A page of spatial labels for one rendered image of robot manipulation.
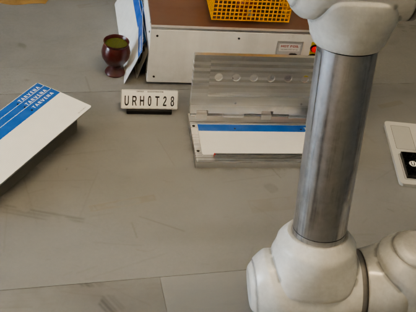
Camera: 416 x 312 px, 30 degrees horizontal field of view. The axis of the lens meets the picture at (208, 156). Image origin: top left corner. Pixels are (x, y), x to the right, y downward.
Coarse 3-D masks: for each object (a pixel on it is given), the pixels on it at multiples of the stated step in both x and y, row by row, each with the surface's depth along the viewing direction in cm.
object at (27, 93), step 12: (36, 84) 206; (24, 96) 202; (12, 108) 198; (72, 132) 208; (48, 144) 199; (60, 144) 204; (36, 156) 195; (24, 168) 193; (12, 180) 190; (0, 192) 187
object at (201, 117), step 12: (192, 120) 216; (204, 120) 217; (216, 120) 217; (228, 120) 218; (240, 120) 219; (252, 120) 219; (264, 120) 220; (276, 120) 220; (288, 120) 221; (300, 120) 222; (192, 132) 211; (192, 144) 210; (204, 156) 205
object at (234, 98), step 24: (216, 72) 211; (240, 72) 212; (264, 72) 213; (288, 72) 214; (312, 72) 215; (192, 96) 212; (216, 96) 213; (240, 96) 215; (264, 96) 216; (288, 96) 218
